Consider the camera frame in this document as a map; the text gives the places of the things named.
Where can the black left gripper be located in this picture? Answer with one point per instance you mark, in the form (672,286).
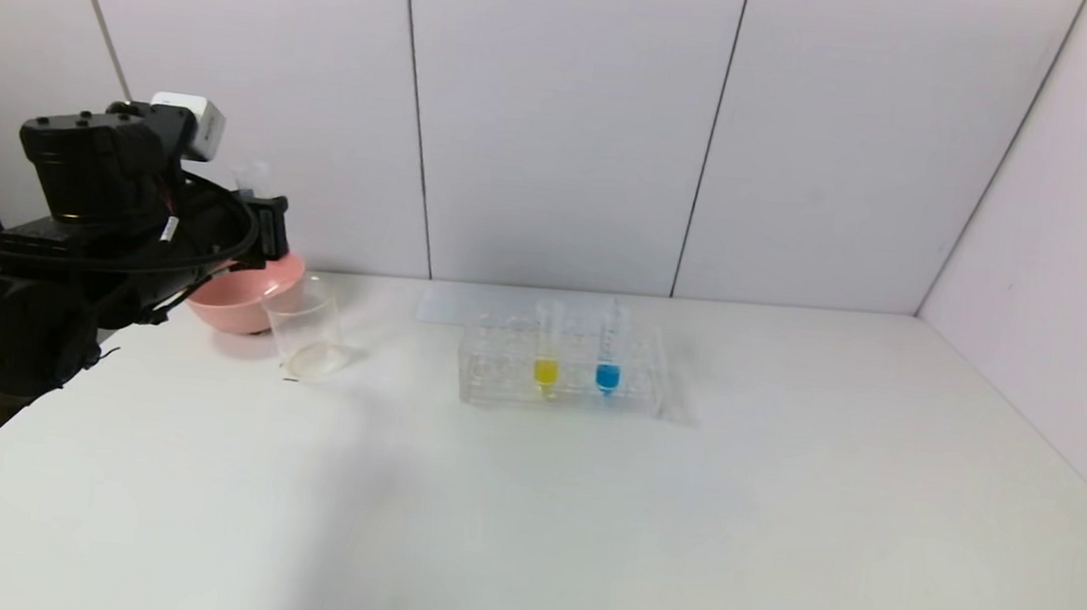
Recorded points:
(272,226)

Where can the test tube with red pigment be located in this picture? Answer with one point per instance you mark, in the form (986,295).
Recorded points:
(251,177)

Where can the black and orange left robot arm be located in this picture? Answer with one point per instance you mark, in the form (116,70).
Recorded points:
(18,322)

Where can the clear glass beaker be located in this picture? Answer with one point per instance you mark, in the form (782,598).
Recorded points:
(311,359)

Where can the test tube with yellow pigment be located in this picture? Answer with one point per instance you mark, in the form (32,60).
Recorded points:
(546,374)

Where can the clear acrylic test tube rack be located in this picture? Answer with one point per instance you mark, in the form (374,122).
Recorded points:
(575,400)

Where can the test tube with blue pigment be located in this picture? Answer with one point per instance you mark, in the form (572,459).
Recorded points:
(607,378)

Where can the pink bowl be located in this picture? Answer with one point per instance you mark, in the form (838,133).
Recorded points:
(243,306)

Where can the white paper sheet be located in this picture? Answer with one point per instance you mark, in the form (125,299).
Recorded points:
(446,305)

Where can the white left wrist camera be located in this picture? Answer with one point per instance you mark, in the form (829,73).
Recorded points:
(194,122)

